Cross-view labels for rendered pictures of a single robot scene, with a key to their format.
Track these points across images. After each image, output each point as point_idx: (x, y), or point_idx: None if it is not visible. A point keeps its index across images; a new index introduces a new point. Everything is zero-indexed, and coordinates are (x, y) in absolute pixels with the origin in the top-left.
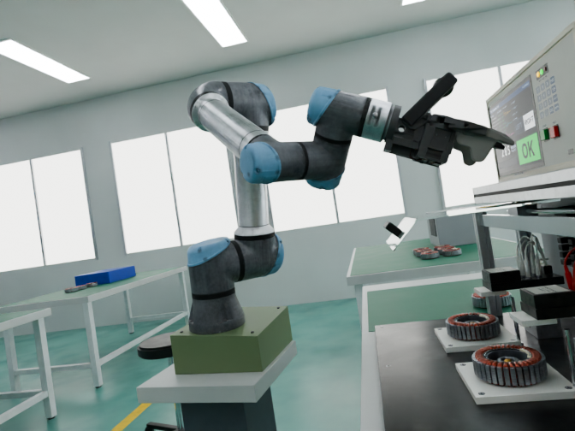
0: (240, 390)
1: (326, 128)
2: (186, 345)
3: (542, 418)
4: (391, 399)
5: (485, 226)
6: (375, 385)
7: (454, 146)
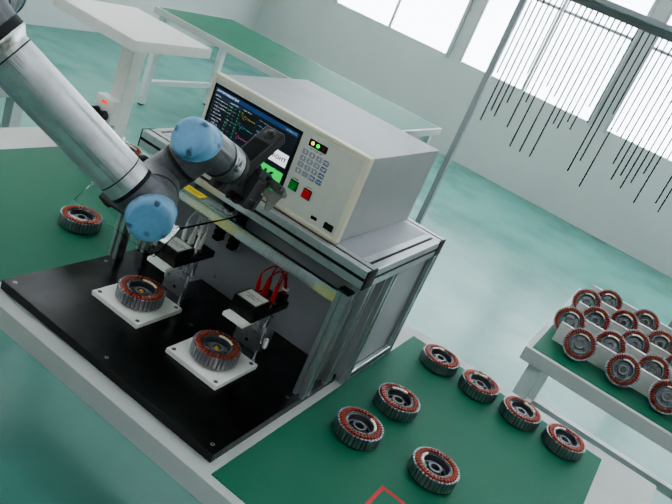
0: None
1: (196, 170)
2: None
3: (254, 393)
4: (158, 401)
5: None
6: (104, 381)
7: None
